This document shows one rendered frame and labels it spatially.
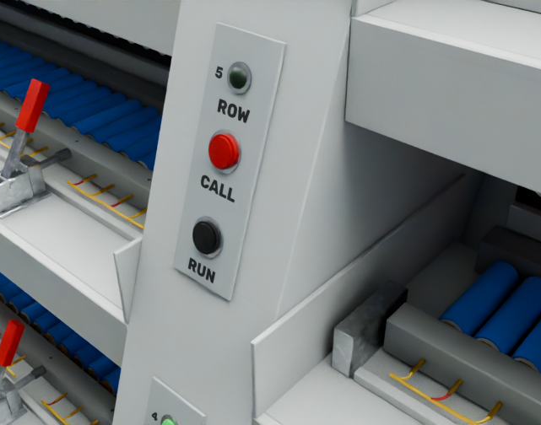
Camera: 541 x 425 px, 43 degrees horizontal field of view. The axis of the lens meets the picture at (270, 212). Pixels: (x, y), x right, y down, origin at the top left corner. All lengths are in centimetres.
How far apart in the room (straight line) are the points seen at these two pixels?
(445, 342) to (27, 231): 28
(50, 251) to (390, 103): 26
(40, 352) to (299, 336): 33
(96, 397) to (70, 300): 15
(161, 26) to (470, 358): 22
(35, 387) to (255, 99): 39
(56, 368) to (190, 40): 35
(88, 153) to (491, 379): 31
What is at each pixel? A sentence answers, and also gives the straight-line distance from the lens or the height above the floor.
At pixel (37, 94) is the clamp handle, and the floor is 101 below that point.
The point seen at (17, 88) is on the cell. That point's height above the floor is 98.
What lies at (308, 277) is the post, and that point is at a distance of 32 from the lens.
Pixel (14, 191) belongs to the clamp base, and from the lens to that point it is 50.
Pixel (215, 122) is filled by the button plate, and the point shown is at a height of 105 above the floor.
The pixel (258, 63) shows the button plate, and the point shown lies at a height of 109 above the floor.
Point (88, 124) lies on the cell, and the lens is 56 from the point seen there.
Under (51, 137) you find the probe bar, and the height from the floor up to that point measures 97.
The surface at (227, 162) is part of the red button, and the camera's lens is 31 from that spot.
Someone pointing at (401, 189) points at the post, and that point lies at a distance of 36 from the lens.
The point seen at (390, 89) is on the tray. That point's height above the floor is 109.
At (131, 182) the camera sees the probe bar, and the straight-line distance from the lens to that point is 47.
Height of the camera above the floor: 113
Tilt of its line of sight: 20 degrees down
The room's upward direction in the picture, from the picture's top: 13 degrees clockwise
